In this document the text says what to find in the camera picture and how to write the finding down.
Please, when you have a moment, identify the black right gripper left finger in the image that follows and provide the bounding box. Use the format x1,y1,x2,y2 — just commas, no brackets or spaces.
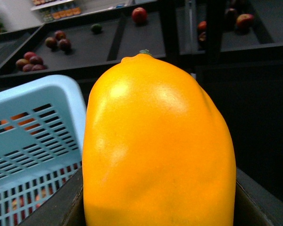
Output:
20,168,85,226

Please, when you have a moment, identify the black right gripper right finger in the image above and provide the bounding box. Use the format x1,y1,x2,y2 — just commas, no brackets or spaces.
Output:
233,169,283,226

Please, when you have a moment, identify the light blue plastic basket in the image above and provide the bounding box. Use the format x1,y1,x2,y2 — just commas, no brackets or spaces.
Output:
0,75,86,226

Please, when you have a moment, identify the yellow mango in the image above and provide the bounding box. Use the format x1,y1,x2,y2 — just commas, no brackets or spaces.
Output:
82,50,236,226

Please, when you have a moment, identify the green avocado far shelf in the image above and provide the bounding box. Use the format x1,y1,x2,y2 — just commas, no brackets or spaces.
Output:
91,24,102,34

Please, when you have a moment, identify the red orange fruit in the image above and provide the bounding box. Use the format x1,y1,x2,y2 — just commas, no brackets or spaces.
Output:
236,14,255,30

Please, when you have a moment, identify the dark purple fruit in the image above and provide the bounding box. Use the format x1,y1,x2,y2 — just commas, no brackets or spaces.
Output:
225,8,238,24

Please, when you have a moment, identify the shelf of bottled goods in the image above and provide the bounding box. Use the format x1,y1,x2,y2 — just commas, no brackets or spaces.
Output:
31,0,82,23

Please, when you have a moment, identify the red apple far shelf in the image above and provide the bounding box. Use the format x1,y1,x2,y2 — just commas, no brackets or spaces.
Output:
131,7,148,24

